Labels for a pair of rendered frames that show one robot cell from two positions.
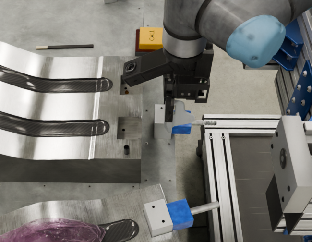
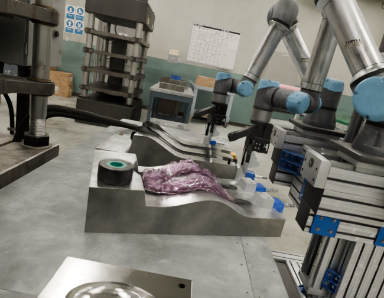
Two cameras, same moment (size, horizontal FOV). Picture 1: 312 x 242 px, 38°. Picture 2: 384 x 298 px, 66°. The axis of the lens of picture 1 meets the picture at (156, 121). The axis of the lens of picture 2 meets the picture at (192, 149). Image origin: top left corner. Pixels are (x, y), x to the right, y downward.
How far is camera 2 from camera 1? 0.71 m
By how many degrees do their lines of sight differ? 38
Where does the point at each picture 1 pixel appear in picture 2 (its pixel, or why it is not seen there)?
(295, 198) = (321, 171)
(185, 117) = (254, 162)
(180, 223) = (259, 187)
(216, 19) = (282, 92)
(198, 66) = (265, 132)
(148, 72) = (241, 132)
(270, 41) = (305, 97)
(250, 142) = not seen: hidden behind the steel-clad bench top
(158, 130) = (238, 174)
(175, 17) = (262, 98)
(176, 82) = (254, 137)
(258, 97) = not seen: hidden behind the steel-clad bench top
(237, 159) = not seen: hidden behind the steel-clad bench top
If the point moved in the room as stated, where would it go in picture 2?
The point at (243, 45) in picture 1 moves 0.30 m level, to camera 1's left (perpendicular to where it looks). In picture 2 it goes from (294, 98) to (206, 80)
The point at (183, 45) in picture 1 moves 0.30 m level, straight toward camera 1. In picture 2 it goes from (262, 113) to (272, 126)
